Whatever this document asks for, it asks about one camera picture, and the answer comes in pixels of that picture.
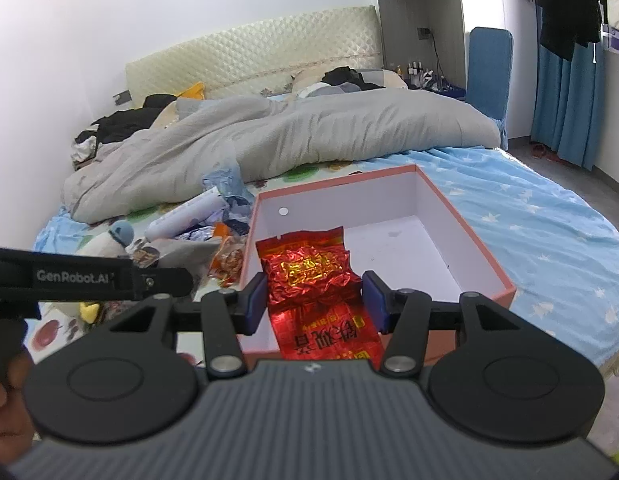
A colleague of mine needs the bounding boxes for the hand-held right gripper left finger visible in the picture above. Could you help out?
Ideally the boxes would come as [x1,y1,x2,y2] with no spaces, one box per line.
[96,271,268,380]

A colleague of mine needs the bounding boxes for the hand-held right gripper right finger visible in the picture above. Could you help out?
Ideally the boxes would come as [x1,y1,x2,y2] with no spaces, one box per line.
[362,270,527,378]

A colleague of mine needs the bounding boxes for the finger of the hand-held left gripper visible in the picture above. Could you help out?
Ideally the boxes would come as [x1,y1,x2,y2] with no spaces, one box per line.
[132,266,195,302]

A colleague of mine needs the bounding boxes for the pile of red snack packets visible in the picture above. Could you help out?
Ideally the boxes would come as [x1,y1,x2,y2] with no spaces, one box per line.
[126,222,251,289]

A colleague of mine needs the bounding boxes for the red foil snack packet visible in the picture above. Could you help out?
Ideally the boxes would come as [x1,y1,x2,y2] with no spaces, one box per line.
[255,226,386,368]

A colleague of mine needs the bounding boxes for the pink cardboard box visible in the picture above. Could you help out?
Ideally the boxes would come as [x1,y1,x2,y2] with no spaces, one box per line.
[238,164,517,367]

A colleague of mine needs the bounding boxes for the person's left hand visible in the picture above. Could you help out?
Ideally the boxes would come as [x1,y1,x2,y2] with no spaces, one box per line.
[0,347,37,463]

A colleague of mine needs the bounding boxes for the white cylindrical bottle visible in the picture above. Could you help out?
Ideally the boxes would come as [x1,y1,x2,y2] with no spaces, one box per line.
[144,186,225,241]

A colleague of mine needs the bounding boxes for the white plush duck toy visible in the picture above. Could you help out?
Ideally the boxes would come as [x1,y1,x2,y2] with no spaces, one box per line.
[79,219,136,323]

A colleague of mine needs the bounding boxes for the dark blue snack bag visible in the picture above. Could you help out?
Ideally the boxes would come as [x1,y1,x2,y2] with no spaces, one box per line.
[179,195,252,241]

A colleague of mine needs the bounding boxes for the crumpled blue plastic bag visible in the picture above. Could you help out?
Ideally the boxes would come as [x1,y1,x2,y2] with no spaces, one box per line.
[202,156,252,198]

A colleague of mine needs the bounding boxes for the black clothes pile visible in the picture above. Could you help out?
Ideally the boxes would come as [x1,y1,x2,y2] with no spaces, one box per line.
[74,92,177,148]

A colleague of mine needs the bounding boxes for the grey duvet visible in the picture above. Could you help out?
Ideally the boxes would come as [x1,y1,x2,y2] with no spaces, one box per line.
[63,95,501,223]

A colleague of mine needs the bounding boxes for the yellow pillow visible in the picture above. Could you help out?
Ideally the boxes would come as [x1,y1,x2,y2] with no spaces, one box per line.
[176,81,206,101]

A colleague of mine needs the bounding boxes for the cream pillow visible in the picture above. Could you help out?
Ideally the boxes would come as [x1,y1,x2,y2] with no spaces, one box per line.
[289,69,407,98]

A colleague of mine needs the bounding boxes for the black garment on pillow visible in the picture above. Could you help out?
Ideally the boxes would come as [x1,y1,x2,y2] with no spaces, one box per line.
[322,66,380,92]

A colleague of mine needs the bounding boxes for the red slippers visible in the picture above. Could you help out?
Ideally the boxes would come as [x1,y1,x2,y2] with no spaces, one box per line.
[531,144,565,163]

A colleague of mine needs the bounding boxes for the group of small bottles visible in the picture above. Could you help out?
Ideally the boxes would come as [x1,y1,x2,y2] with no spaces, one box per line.
[397,61,433,86]

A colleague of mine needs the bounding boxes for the cream quilted headboard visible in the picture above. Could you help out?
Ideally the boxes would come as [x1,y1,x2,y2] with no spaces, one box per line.
[125,5,381,103]

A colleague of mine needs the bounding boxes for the blue chair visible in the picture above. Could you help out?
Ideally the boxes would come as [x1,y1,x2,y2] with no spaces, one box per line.
[464,26,514,151]

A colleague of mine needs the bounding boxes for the blue curtain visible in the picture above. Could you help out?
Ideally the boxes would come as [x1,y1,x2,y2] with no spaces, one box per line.
[530,42,607,171]

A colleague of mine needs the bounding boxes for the black hanging coat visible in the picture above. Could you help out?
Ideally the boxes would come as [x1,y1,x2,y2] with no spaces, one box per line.
[537,0,604,63]

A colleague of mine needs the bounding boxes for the black charger cable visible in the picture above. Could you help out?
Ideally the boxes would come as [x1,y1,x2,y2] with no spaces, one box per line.
[429,34,453,88]

